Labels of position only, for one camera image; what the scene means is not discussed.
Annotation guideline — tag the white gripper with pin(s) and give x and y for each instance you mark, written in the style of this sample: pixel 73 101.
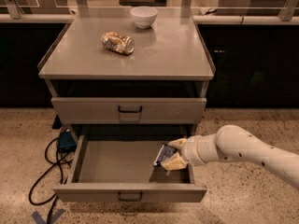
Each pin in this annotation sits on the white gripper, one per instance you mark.
pixel 191 150

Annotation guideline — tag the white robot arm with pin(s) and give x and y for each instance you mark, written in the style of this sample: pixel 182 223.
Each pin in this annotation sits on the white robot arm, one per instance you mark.
pixel 233 143

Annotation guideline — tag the grey drawer cabinet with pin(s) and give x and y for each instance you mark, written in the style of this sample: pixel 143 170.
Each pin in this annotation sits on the grey drawer cabinet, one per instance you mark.
pixel 169 61

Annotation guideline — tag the open grey middle drawer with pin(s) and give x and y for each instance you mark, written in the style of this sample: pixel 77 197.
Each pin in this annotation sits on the open grey middle drawer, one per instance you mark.
pixel 102 169

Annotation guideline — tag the closed grey top drawer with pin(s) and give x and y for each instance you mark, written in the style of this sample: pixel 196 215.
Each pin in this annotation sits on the closed grey top drawer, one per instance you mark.
pixel 129 110

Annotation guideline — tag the blue power box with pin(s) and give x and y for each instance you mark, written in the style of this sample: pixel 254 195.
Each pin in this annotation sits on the blue power box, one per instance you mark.
pixel 66 142

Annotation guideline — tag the crushed gold soda can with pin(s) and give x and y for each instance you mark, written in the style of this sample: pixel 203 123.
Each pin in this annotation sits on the crushed gold soda can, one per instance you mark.
pixel 121 44

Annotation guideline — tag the white ceramic bowl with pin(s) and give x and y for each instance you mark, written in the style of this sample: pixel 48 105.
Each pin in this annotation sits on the white ceramic bowl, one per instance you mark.
pixel 143 17

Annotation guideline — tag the black middle drawer handle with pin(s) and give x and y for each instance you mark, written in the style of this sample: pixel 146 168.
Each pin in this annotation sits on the black middle drawer handle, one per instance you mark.
pixel 130 197

